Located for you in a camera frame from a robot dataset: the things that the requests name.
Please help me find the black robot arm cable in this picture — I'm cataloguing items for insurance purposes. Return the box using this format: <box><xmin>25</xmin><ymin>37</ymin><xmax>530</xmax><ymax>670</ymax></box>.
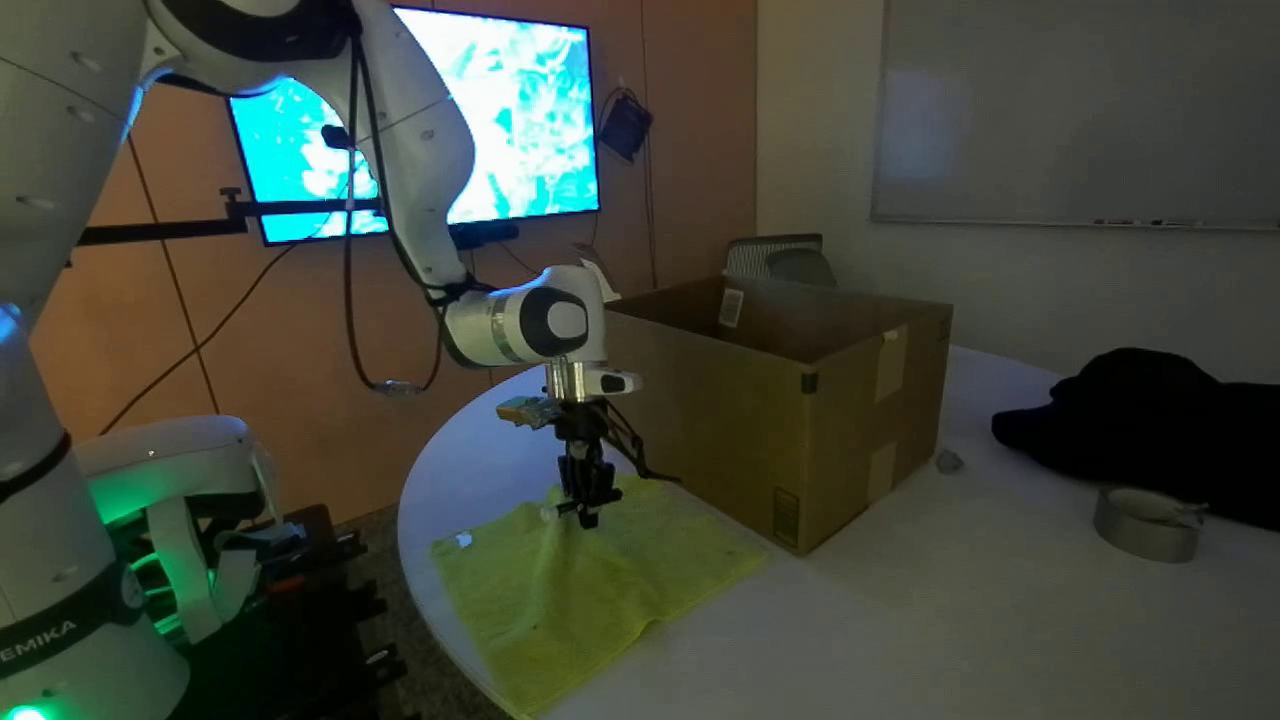
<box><xmin>335</xmin><ymin>0</ymin><xmax>452</xmax><ymax>401</ymax></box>

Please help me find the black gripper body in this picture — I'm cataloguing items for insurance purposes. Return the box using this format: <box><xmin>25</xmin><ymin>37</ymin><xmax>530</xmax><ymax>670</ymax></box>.
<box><xmin>549</xmin><ymin>395</ymin><xmax>628</xmax><ymax>503</ymax></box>

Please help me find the black wall-mounted device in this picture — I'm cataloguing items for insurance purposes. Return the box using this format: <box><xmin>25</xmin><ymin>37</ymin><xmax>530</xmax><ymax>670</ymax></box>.
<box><xmin>595</xmin><ymin>87</ymin><xmax>659</xmax><ymax>165</ymax></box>

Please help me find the grey tape roll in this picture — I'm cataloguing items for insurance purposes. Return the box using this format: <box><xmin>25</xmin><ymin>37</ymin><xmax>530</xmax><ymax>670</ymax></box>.
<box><xmin>1092</xmin><ymin>486</ymin><xmax>1211</xmax><ymax>565</ymax></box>

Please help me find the black clothing pile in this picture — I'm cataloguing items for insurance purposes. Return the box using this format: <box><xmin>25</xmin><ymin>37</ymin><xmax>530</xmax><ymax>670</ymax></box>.
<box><xmin>987</xmin><ymin>346</ymin><xmax>1280</xmax><ymax>531</ymax></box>

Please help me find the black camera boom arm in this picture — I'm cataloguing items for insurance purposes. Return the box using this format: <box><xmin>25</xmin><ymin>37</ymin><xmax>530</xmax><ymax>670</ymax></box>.
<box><xmin>76</xmin><ymin>183</ymin><xmax>394</xmax><ymax>252</ymax></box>

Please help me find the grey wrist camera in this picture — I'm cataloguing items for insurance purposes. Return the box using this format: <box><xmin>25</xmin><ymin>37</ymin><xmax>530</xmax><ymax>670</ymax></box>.
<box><xmin>491</xmin><ymin>394</ymin><xmax>565</xmax><ymax>437</ymax></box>

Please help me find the grey chair backrest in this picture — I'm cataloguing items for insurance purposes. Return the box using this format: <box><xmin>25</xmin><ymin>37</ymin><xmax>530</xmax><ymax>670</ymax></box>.
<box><xmin>719</xmin><ymin>231</ymin><xmax>845</xmax><ymax>294</ymax></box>

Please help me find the open cardboard box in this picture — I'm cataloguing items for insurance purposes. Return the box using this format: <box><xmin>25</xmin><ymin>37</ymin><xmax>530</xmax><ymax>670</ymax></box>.
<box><xmin>601</xmin><ymin>273</ymin><xmax>956</xmax><ymax>562</ymax></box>

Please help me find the wall whiteboard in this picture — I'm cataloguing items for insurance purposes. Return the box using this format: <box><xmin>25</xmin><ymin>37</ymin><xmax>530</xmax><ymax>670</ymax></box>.
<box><xmin>870</xmin><ymin>0</ymin><xmax>1280</xmax><ymax>239</ymax></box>

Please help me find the yellow microfiber towel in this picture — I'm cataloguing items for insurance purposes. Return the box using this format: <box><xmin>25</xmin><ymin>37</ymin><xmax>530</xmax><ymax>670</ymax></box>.
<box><xmin>428</xmin><ymin>468</ymin><xmax>775</xmax><ymax>720</ymax></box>

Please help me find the wall-mounted TV monitor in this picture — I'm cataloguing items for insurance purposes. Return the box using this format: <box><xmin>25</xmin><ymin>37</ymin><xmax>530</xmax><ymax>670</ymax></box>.
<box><xmin>220</xmin><ymin>0</ymin><xmax>602</xmax><ymax>252</ymax></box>

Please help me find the black bar under monitor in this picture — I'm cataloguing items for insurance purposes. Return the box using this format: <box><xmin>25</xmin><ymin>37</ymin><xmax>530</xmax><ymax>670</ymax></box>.
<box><xmin>442</xmin><ymin>218</ymin><xmax>524</xmax><ymax>252</ymax></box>

